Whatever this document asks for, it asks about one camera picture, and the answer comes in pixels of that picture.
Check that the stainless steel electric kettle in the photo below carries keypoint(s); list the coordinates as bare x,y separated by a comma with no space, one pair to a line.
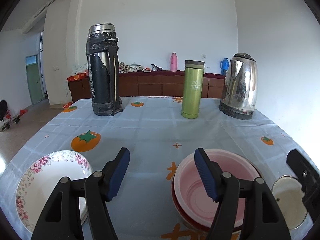
240,89

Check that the floral white plate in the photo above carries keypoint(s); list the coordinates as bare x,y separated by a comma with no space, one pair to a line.
41,177

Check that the large black thermos flask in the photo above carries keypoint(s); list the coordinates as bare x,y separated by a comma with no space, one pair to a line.
103,69

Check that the dark red wooden sideboard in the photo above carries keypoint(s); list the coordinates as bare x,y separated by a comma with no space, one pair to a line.
158,83

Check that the white enamel bowl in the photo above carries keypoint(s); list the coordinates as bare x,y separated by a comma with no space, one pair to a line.
287,191

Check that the green door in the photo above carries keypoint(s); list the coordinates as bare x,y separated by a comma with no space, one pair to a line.
34,79

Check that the black chair with red items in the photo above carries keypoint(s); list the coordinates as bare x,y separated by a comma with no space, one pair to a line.
6,117

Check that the pink plastic bowl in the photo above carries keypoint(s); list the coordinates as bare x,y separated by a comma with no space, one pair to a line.
190,192

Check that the pink thermos bottle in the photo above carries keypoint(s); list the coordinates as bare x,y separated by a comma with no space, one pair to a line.
173,62

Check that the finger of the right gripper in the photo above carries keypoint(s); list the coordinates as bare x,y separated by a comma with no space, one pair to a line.
309,179

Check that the blue thermos jug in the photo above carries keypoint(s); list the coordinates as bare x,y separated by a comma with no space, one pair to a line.
224,65

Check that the green travel mug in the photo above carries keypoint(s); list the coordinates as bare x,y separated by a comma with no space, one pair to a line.
192,91

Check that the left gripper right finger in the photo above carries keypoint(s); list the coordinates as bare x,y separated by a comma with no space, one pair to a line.
262,218

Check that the light blue printed tablecloth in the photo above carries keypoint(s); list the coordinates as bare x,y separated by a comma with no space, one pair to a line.
157,136

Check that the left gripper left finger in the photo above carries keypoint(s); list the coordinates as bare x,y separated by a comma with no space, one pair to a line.
60,217

